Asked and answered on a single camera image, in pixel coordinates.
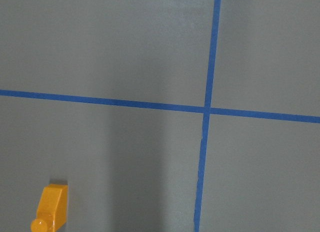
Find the orange trapezoid block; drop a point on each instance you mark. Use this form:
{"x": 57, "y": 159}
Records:
{"x": 52, "y": 209}

